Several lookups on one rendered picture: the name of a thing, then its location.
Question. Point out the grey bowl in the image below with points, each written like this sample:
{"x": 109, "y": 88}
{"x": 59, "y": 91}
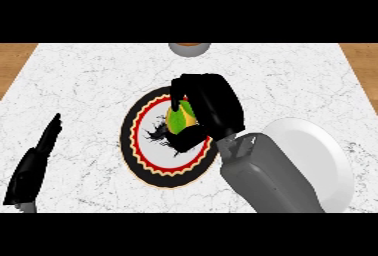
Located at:
{"x": 189, "y": 50}

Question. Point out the black red patterned plate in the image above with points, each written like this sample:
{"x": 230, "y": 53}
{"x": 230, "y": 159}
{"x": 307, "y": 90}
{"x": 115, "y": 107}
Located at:
{"x": 148, "y": 156}

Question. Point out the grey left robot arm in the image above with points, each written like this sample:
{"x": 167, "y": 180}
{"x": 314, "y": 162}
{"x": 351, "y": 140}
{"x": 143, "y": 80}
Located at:
{"x": 26, "y": 207}

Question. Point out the plain white plate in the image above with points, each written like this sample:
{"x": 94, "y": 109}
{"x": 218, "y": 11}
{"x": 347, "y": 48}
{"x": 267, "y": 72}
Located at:
{"x": 319, "y": 150}

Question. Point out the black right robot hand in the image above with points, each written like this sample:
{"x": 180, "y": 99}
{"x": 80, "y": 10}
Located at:
{"x": 215, "y": 100}

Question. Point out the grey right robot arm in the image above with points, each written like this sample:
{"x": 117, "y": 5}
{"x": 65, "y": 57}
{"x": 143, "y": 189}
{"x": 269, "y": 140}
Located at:
{"x": 267, "y": 176}

